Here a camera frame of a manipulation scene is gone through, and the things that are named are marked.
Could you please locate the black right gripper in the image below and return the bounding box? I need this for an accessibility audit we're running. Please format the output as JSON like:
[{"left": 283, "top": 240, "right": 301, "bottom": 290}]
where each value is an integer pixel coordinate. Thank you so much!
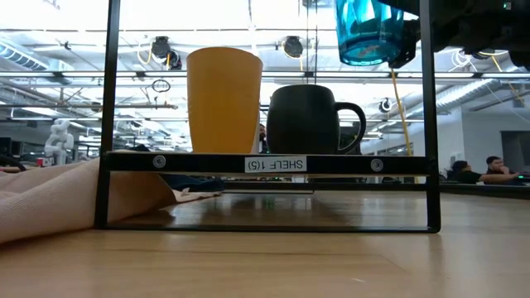
[{"left": 378, "top": 0, "right": 477, "bottom": 70}]

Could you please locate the teal faceted plastic tumbler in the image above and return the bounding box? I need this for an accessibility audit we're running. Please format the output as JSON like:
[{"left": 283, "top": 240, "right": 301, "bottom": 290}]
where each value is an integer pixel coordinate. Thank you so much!
[{"left": 334, "top": 0, "right": 406, "bottom": 68}]

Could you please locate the black mug with orange inside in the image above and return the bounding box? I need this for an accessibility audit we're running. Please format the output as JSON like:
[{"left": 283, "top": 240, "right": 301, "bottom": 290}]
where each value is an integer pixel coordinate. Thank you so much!
[{"left": 265, "top": 84, "right": 368, "bottom": 156}]

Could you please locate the orange plastic cup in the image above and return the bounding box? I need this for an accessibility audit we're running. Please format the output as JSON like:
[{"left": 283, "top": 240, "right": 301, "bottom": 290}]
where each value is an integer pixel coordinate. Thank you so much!
[{"left": 185, "top": 46, "right": 264, "bottom": 155}]

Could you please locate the person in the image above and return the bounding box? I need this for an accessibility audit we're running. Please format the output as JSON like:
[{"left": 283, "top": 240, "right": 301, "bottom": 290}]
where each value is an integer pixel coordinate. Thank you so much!
[
  {"left": 449, "top": 160, "right": 484, "bottom": 185},
  {"left": 482, "top": 155, "right": 523, "bottom": 185}
]

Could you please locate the navy blue cloth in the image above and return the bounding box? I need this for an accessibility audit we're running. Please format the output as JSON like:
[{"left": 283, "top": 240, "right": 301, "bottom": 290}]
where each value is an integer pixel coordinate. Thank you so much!
[{"left": 160, "top": 173, "right": 227, "bottom": 193}]

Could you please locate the beige cloth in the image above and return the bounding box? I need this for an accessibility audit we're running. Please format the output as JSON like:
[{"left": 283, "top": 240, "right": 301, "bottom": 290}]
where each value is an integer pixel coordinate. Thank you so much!
[{"left": 0, "top": 158, "right": 178, "bottom": 246}]

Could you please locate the yellow hanging cable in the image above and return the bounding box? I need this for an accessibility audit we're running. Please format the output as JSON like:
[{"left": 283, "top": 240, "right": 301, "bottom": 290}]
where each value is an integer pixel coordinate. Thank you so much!
[{"left": 388, "top": 68, "right": 415, "bottom": 157}]

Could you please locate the black metal table frame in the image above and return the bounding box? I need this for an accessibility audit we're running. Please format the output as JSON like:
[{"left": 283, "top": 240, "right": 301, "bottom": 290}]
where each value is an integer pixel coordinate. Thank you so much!
[{"left": 223, "top": 180, "right": 530, "bottom": 200}]

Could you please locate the black metal shelf frame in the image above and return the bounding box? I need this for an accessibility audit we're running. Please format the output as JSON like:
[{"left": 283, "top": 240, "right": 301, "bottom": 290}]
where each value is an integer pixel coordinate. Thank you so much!
[{"left": 94, "top": 0, "right": 442, "bottom": 234}]

